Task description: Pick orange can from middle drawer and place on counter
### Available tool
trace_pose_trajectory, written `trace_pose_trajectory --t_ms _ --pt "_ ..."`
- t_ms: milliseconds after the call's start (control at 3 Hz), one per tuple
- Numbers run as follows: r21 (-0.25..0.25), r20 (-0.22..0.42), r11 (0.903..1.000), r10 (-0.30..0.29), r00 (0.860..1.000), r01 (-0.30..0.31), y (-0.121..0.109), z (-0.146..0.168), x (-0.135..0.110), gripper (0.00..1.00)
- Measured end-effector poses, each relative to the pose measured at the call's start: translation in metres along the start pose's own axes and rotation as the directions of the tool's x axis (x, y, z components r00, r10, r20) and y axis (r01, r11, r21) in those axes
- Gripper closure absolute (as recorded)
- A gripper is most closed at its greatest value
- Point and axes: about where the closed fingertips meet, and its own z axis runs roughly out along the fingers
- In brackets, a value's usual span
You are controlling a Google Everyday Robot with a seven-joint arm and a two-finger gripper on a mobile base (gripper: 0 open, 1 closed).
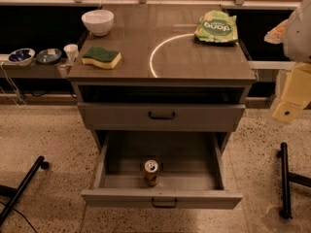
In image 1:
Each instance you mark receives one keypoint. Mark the white ceramic bowl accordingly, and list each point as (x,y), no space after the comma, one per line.
(98,22)

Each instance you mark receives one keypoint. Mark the black left stand leg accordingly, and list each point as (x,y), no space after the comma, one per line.
(14,193)

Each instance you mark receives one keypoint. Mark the grey drawer cabinet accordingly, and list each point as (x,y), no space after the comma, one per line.
(163,63)

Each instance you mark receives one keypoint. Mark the black drawer handle lower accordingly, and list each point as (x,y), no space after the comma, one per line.
(164,204)

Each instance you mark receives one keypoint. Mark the black right stand leg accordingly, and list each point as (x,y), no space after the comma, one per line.
(288,177)

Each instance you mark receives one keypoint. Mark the green snack bag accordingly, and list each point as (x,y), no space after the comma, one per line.
(217,27)

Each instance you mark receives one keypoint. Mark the dark blue small bowl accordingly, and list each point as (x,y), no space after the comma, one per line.
(49,56)

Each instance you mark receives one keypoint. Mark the green yellow sponge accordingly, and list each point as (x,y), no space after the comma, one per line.
(102,58)

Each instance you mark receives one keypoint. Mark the blue patterned bowl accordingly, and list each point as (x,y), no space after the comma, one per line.
(21,57)

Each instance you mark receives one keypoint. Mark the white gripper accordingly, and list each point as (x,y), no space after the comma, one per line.
(298,38)

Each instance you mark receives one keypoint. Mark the open lower grey drawer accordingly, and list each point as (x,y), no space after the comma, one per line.
(190,169)

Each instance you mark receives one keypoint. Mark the grey side shelf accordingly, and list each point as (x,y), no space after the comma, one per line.
(36,70)

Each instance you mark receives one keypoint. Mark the black drawer handle upper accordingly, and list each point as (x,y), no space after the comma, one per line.
(161,117)

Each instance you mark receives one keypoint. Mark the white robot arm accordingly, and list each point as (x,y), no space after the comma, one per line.
(295,35)

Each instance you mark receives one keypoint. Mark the closed upper grey drawer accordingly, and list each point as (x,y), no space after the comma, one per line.
(189,117)

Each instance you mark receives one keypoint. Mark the black drawer handle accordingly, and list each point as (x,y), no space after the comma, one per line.
(164,204)
(161,117)

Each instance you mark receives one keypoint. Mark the orange soda can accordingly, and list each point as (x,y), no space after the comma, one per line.
(150,172)

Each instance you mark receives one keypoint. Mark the white paper cup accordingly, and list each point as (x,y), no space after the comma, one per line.
(72,52)

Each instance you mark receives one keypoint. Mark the black stand leg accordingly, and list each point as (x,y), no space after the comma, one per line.
(288,177)
(14,193)

